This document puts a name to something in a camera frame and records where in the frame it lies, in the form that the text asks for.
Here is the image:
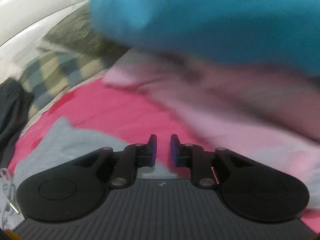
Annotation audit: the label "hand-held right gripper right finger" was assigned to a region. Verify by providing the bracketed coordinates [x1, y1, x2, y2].
[170, 134, 253, 188]

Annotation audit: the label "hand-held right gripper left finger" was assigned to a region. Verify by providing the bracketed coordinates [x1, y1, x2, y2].
[72, 134, 158, 188]

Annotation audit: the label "grey pants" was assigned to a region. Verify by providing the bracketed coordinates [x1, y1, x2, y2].
[0, 116, 180, 229]

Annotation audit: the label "pink floral blanket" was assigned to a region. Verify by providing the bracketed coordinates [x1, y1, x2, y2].
[7, 80, 320, 230]

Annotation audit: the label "pink grey floral duvet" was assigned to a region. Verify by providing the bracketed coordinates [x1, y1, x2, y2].
[104, 47, 320, 210]

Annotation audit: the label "checkered green cloth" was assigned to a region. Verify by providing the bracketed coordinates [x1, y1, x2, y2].
[19, 51, 110, 120]

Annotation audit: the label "green floral pillow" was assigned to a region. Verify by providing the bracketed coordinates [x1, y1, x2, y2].
[41, 4, 130, 68]

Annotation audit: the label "blue pink striped quilt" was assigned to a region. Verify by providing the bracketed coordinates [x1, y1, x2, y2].
[89, 0, 320, 77]

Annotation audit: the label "dark grey garment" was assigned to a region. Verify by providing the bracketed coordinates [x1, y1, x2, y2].
[0, 77, 34, 165]

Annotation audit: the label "pink white headboard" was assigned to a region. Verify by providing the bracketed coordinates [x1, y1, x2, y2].
[0, 0, 100, 85]

